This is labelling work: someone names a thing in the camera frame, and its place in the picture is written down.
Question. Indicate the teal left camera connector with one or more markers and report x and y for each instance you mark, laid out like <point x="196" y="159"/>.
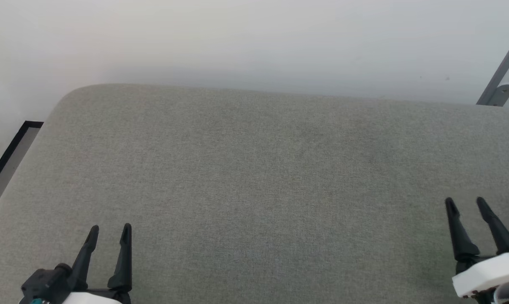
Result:
<point x="36" y="301"/>

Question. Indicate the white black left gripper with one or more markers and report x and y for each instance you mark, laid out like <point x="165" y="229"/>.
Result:
<point x="98" y="297"/>

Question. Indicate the grey fabric sofa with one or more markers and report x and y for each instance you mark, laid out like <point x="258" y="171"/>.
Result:
<point x="254" y="190"/>

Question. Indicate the grey metal bracket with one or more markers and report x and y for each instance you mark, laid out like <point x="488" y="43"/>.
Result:
<point x="497" y="84"/>

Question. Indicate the black baseboard strip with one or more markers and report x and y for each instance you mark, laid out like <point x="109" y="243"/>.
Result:
<point x="9" y="152"/>

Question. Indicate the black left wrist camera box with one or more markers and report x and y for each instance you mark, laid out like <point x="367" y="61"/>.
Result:
<point x="47" y="283"/>

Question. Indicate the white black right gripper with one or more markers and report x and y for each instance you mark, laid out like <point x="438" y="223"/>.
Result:
<point x="491" y="272"/>

